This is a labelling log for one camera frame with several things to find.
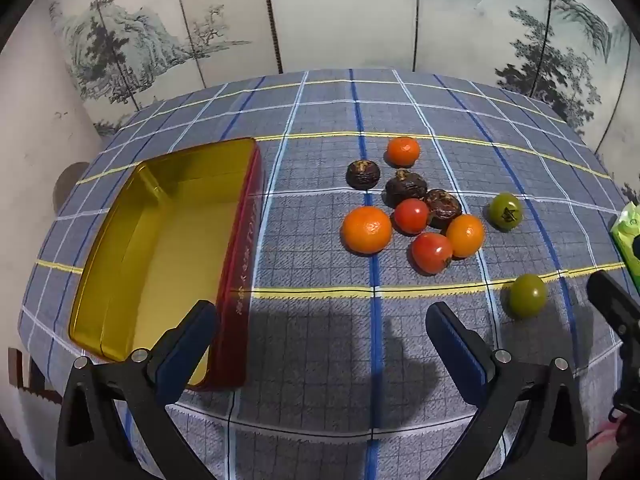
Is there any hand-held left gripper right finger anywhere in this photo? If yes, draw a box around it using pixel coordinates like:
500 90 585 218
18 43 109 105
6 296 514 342
425 301 588 480

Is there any dark brown water chestnut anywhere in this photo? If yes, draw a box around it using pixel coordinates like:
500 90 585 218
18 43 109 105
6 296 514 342
384 169 428 208
346 159 381 191
424 188 463 230

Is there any landscape painted folding screen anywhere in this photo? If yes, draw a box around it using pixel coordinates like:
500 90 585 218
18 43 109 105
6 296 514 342
47 0 640 206

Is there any red tomato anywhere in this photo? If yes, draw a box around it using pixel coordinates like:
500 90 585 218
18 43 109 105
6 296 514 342
411 232 454 276
393 198 431 236

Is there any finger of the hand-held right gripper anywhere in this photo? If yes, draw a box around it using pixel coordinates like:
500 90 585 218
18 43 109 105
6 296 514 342
586 270 640 346

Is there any red and gold tin box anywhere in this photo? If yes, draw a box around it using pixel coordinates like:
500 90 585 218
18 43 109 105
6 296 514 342
67 136 263 392

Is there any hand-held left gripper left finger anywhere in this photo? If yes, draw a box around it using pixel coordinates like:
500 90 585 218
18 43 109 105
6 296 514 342
56 300 218 480

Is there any dark wooden frame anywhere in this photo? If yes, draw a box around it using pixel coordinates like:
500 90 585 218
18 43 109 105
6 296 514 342
7 347 63 406

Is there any large mandarin orange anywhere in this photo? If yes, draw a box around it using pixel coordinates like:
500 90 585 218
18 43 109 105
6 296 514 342
340 206 393 255

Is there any blue plaid tablecloth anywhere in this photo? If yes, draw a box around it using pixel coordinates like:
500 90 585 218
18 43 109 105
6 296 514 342
17 67 640 480

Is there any green tomato with dark stem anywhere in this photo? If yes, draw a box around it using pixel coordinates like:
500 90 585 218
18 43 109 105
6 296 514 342
488 192 524 232

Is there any green tissue packet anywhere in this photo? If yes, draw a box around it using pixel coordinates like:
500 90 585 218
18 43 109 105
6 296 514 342
609 201 640 293

